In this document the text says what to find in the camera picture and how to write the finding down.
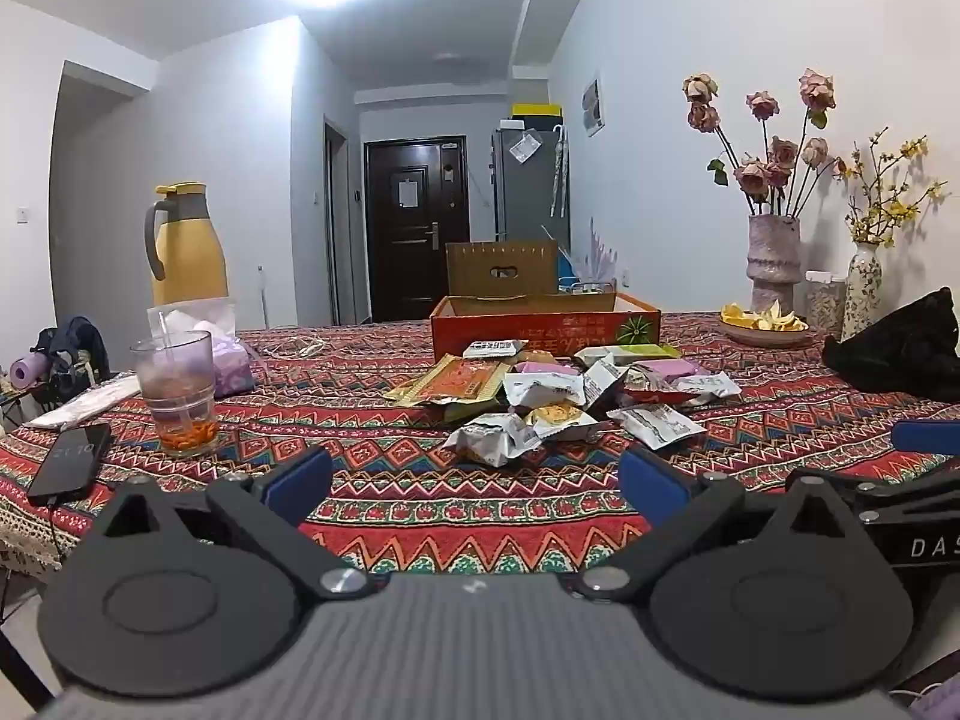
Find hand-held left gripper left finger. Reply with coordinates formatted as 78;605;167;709
88;446;370;602

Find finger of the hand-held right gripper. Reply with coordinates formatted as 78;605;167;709
786;456;960;524
891;420;960;457

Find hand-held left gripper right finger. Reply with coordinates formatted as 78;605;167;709
576;446;875;602

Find small yellow snack packet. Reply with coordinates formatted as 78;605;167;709
525;403;593;440

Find green white snack packet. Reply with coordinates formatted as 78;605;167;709
577;343;682;365

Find pile of white snack packets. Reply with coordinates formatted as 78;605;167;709
442;340;743;467

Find gold snack packet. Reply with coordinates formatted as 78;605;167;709
384;354;515;407

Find red cardboard box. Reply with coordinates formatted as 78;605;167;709
430;292;662;362

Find black cloth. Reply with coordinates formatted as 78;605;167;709
821;286;960;395

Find purple tissue pack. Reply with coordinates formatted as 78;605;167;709
148;298;252;398

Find clear plastic cup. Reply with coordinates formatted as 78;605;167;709
129;330;221;458

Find patterned red tablecloth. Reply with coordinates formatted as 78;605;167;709
0;311;960;593

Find white floral vase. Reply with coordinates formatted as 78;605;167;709
840;241;884;342

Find clear jar with white lid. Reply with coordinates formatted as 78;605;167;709
805;270;848;331

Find beige plate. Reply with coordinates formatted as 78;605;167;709
718;315;812;348

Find orange peels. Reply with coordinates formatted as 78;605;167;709
720;298;809;332

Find black smartphone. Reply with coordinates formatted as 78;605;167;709
28;422;113;507

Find pink textured vase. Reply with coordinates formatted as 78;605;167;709
746;214;803;314

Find yellow flower branches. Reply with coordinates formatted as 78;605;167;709
847;127;950;250

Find pale purple plant decoration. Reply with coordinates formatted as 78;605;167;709
585;217;627;286

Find interior side door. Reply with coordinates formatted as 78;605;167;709
324;114;352;325

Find brown cardboard box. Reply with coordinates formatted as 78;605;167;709
445;240;560;297

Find yellow thermos jug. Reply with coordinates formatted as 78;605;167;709
145;181;230;308

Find dark bag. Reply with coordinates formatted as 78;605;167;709
30;315;110;398

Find dark brown entrance door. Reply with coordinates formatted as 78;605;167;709
364;136;471;323

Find purple yoga mat roll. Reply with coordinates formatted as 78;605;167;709
9;356;53;391

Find grey refrigerator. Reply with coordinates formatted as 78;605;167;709
491;126;571;245

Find dried pink roses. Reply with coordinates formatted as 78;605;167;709
682;67;848;218

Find white folded umbrella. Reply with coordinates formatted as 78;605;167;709
551;127;569;218

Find white cable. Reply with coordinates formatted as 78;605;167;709
251;336;331;362

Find black charging cable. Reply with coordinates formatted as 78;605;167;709
45;499;68;567

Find framed wall picture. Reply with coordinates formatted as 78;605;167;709
581;75;605;137

